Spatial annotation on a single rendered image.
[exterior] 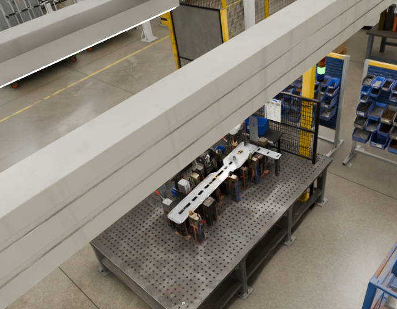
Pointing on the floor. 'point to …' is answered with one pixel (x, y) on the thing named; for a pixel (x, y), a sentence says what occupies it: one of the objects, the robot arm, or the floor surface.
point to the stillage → (396, 300)
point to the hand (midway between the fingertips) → (239, 143)
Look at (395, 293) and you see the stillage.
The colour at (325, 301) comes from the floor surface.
